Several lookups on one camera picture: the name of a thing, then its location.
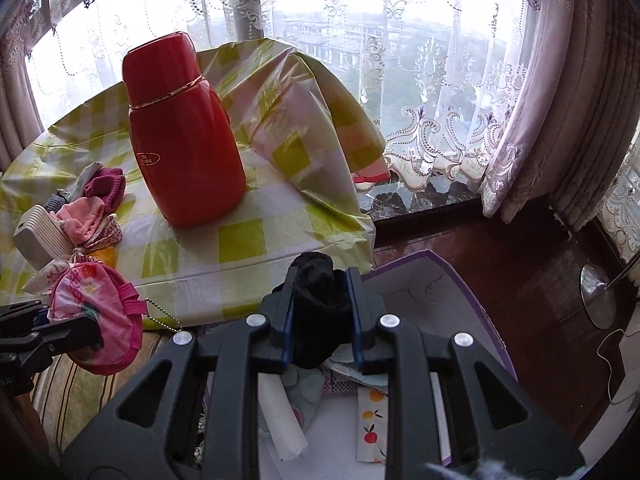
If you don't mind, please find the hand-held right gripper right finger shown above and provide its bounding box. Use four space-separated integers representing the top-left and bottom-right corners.
345 266 587 480

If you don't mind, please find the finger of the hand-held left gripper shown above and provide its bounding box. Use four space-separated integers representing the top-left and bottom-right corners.
15 317 104 363
0 300 51 333

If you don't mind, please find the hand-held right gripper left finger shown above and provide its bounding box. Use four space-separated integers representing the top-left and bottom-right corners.
59 266 301 480

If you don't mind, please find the black sock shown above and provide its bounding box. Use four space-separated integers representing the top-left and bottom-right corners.
271 253 358 368

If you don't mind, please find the pink floral pouch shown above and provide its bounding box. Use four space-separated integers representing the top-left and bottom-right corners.
47 260 182 377

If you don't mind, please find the purple cardboard box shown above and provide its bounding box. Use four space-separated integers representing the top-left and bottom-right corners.
200 249 517 480

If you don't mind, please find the white tube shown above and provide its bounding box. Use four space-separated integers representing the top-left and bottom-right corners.
257 374 308 462

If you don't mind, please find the magenta sock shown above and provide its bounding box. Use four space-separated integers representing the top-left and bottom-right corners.
83 167 126 211

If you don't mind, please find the striped towel cushion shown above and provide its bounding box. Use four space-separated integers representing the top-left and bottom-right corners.
30 329 206 461

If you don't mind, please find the pale blue printed cloth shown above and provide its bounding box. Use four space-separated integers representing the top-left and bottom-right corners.
285 364 326 428

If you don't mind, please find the white ribbed electric device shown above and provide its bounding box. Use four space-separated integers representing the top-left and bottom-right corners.
13 204 77 272

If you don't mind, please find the fruit print cloth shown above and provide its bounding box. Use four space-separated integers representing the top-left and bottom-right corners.
356 387 390 463

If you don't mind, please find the pink sock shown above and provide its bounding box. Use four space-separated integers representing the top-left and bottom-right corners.
56 197 107 243

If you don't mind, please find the black white checked cloth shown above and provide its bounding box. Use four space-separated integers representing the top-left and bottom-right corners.
42 189 71 212

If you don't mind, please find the beige heavy curtain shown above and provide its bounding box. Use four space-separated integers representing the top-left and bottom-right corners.
0 55 46 171

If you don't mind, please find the red thermos flask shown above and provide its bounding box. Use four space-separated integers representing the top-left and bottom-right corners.
122 31 247 227

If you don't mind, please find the metal floor lamp base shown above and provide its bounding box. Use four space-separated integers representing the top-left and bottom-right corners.
579 255 640 331

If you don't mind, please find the white lace curtain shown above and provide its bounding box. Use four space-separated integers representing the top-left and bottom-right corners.
25 0 576 193
595 150 640 263

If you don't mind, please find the pink pleated curtain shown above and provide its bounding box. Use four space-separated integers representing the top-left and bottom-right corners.
477 0 640 233

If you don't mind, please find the white floral drawstring pouch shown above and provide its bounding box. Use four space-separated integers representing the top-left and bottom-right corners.
22 214 122 295

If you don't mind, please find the white cable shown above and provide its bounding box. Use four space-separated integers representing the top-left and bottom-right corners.
596 327 640 406

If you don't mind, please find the grey window frame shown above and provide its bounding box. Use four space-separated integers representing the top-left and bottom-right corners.
229 0 266 43

